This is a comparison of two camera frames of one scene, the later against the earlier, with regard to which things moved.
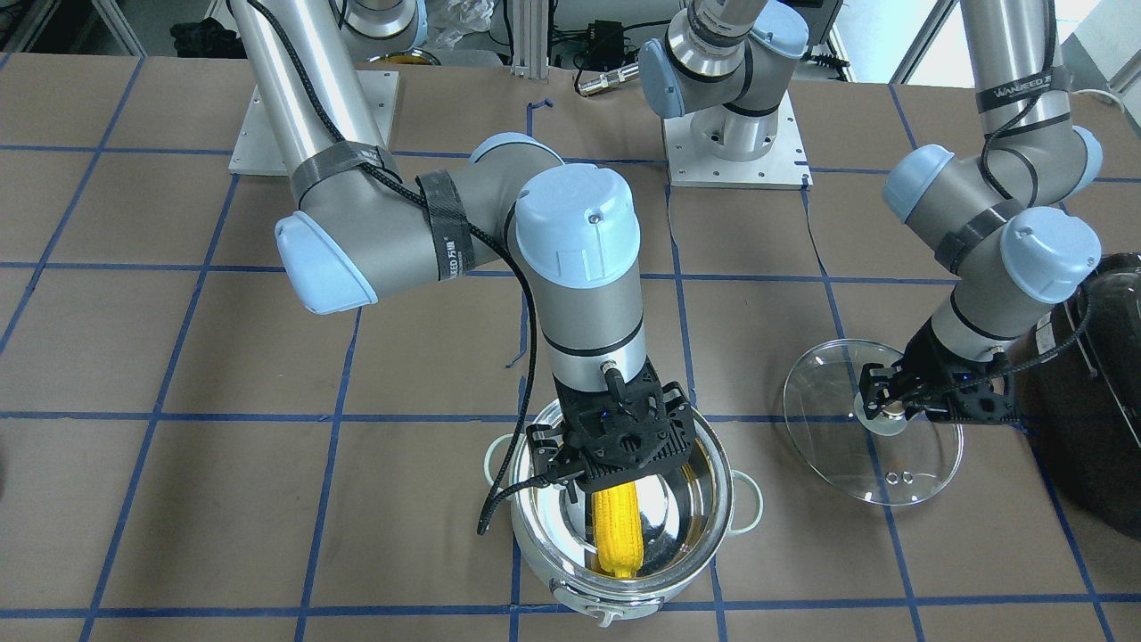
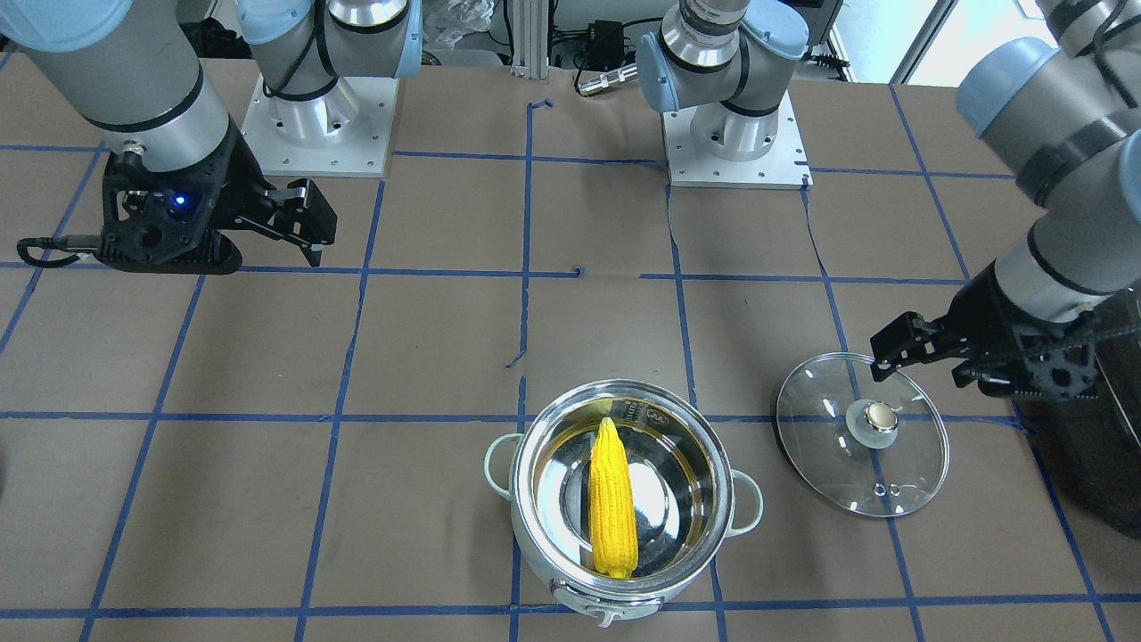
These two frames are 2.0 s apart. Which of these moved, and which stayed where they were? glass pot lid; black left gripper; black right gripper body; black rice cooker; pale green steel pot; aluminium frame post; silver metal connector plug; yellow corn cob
Moved: black right gripper body; black left gripper; glass pot lid
Stayed: yellow corn cob; pale green steel pot; black rice cooker; silver metal connector plug; aluminium frame post
